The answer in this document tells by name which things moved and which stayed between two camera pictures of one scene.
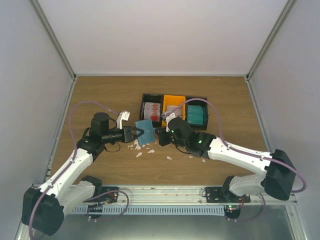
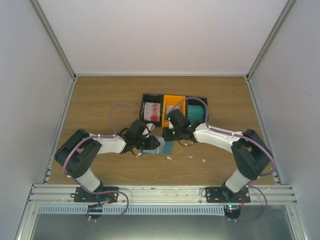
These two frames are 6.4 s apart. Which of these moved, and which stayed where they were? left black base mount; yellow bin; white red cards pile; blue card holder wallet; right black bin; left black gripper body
Moved: blue card holder wallet; left black gripper body
Stayed: yellow bin; right black bin; left black base mount; white red cards pile
